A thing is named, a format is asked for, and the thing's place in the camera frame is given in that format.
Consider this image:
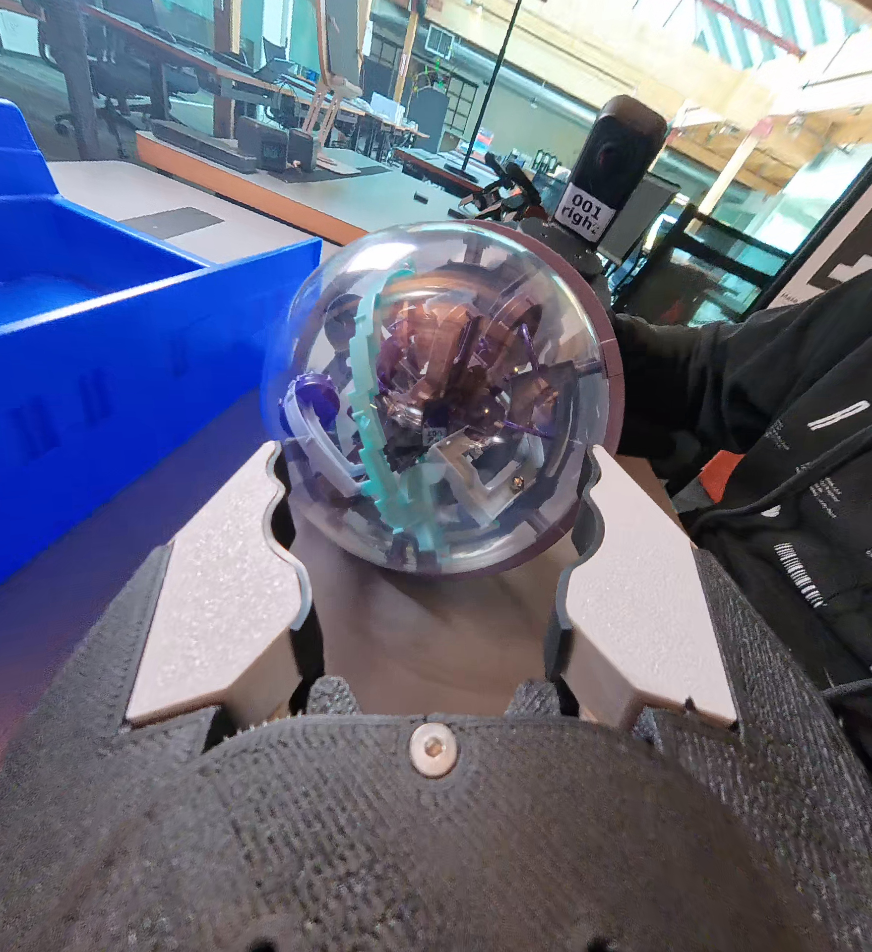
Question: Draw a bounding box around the orange object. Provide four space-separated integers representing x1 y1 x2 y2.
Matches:
702 451 747 504

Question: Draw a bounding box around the black mesh office chair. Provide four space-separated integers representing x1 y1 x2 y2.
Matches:
615 204 791 325

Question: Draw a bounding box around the clear maze ball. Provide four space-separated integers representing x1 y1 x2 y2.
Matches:
261 220 623 577

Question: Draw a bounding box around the large framed marker sign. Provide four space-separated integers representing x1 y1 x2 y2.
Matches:
754 112 872 314

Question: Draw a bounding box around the grey screen on stand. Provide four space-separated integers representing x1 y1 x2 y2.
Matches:
600 173 682 266

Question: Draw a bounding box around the person's black printed hoodie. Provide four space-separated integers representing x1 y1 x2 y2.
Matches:
685 253 872 820

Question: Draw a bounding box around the blue plastic bin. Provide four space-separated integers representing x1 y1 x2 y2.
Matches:
0 93 324 615

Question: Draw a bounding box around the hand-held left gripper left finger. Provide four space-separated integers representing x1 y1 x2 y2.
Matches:
125 440 313 729

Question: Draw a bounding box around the person's right forearm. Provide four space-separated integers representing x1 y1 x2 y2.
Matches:
611 297 802 463

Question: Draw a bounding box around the flat black bar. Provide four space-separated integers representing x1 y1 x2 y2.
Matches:
152 119 259 174

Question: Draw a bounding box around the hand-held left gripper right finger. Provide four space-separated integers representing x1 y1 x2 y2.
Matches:
548 445 739 730

